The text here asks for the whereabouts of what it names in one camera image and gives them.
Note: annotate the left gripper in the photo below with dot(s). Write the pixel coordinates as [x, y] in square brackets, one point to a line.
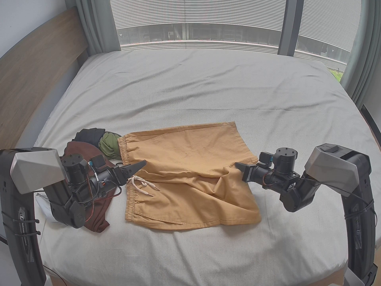
[108, 179]

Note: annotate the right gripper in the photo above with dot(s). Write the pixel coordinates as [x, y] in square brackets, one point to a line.
[256, 174]

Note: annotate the tan shorts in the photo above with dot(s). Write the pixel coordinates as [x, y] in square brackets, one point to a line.
[190, 195]

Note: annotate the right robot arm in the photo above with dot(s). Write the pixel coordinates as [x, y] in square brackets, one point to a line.
[330, 168]

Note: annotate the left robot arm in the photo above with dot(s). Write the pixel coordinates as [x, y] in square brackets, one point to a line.
[32, 168]

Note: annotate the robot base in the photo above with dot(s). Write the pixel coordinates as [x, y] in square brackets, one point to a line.
[352, 278]

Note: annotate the bed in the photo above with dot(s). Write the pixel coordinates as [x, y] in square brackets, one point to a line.
[208, 85]

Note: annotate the green garment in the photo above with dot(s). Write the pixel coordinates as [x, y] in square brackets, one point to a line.
[108, 144]

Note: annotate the brown garment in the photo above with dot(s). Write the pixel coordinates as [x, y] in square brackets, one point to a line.
[86, 152]

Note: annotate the black garment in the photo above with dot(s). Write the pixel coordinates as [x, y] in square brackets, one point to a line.
[87, 135]

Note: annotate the white garment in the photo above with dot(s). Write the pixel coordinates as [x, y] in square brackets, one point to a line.
[41, 203]

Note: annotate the grey-green curtain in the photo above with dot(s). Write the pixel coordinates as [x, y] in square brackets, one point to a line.
[92, 16]
[367, 55]

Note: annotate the window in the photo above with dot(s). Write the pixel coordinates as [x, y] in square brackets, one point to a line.
[208, 7]

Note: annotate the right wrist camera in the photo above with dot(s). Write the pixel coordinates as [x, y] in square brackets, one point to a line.
[265, 157]

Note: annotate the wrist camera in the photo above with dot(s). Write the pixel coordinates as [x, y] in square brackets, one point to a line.
[265, 157]
[97, 162]

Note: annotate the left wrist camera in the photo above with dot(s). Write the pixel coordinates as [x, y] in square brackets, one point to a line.
[97, 162]

